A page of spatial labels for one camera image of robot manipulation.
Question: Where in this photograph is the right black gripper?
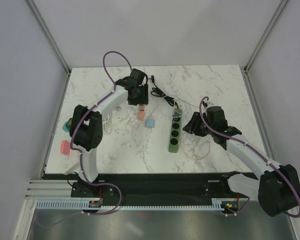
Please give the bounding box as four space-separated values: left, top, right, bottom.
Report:
182 111 215 137

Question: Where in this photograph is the blue USB charger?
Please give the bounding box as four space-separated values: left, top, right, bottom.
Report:
145 118 155 129

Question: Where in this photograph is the green power strip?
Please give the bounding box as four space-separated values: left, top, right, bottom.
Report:
168 108 183 154

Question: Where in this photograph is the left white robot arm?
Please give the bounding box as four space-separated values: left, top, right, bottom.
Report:
69 68 149 197

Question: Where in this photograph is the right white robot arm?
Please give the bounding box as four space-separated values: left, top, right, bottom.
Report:
183 106 300 218

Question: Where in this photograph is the pink plug adapter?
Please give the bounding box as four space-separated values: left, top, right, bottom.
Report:
60 140 71 156

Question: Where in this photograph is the teal block with orange top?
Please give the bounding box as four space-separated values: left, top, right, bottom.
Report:
62 118 72 133

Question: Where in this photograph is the white power strip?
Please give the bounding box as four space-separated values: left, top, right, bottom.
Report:
59 153 80 175

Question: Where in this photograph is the black power cord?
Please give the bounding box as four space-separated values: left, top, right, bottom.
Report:
149 75 178 108

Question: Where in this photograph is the light blue charging cable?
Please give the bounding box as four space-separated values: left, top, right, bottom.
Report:
149 98 191 118

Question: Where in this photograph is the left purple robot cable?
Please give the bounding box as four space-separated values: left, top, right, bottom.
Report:
69 51 133 186

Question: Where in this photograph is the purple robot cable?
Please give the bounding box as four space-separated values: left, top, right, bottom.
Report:
69 51 133 186
199 96 300 218

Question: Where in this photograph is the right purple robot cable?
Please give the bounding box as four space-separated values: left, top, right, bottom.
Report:
199 96 300 218

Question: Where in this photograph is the pink charging cable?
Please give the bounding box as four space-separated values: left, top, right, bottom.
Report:
173 96 212 161

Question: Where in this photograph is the white coiled cable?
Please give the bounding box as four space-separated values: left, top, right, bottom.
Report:
101 112 115 136

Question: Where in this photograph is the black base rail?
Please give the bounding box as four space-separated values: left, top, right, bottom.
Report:
71 173 245 205

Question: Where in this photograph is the white slotted cable duct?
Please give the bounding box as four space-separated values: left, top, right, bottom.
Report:
35 198 236 211

